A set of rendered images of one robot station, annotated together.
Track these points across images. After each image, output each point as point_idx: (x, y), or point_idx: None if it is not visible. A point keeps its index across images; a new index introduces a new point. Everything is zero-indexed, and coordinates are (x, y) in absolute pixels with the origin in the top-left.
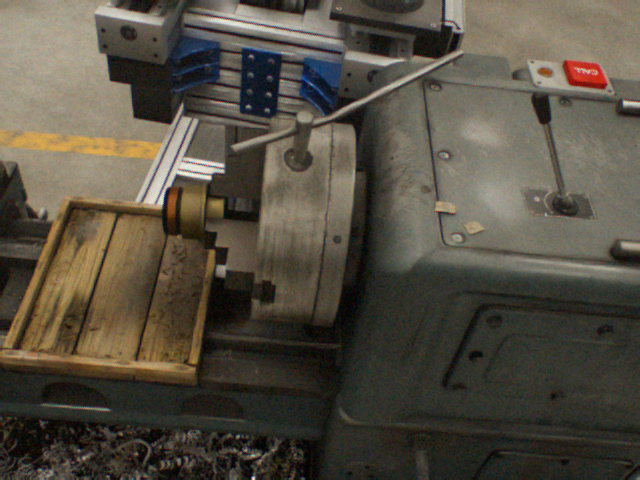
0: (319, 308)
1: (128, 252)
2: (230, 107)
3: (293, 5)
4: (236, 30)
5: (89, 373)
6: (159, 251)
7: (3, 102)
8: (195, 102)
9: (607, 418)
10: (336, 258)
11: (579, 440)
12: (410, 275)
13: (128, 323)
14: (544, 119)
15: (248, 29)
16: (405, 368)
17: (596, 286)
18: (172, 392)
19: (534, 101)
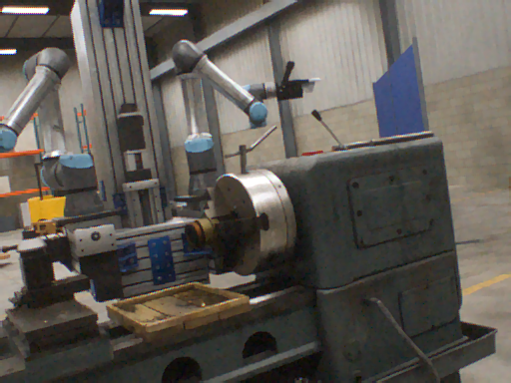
0: (288, 223)
1: (163, 304)
2: (148, 284)
3: (160, 220)
4: (142, 231)
5: (195, 323)
6: (178, 299)
7: None
8: (127, 290)
9: (424, 244)
10: (283, 193)
11: (423, 261)
12: (318, 164)
13: (194, 309)
14: (319, 117)
15: (148, 228)
16: (338, 229)
17: (375, 151)
18: (237, 340)
19: (313, 112)
